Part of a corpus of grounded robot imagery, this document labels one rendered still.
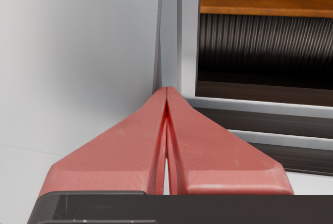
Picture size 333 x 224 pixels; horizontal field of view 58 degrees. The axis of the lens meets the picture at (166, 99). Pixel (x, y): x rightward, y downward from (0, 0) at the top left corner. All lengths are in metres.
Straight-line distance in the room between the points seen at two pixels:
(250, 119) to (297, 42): 0.31
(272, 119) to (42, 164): 0.12
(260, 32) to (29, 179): 0.35
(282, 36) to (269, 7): 0.20
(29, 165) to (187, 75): 0.10
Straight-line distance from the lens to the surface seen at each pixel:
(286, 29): 0.45
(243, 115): 0.16
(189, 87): 0.16
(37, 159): 0.17
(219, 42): 0.45
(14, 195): 0.21
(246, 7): 0.25
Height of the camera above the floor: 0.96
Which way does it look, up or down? 53 degrees down
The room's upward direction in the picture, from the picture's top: 164 degrees counter-clockwise
